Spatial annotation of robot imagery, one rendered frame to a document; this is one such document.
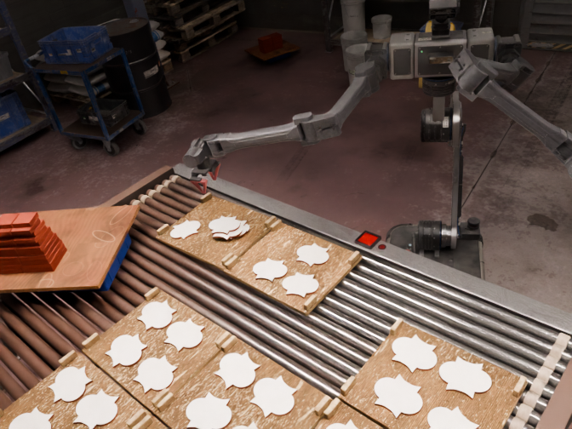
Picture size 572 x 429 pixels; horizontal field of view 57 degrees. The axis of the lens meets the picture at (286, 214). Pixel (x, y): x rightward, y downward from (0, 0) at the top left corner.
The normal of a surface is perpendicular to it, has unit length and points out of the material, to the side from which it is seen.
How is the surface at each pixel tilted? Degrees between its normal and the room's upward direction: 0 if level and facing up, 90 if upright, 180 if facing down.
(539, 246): 0
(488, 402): 0
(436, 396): 0
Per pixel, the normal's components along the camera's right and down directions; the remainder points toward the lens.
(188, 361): -0.14, -0.79
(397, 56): -0.22, 0.61
